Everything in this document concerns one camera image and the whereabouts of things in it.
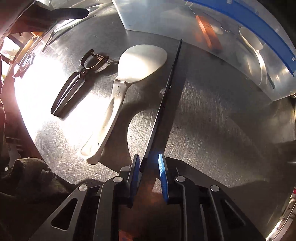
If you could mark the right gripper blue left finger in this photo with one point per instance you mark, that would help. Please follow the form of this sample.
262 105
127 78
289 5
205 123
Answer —
133 177

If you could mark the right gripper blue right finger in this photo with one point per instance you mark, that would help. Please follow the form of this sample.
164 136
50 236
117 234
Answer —
163 174

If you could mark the black chopstick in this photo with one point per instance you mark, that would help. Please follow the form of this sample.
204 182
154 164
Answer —
161 111

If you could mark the white rice paddle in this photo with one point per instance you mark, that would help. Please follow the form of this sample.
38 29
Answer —
135 64

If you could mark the black vegetable peeler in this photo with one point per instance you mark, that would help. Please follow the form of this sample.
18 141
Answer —
76 80

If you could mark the wooden handled metal scraper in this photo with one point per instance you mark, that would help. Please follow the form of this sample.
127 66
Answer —
210 36

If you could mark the white plastic ladle spoon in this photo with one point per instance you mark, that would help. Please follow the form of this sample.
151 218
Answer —
254 44

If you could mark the clear plastic storage box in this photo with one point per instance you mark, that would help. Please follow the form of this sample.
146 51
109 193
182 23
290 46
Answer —
176 19

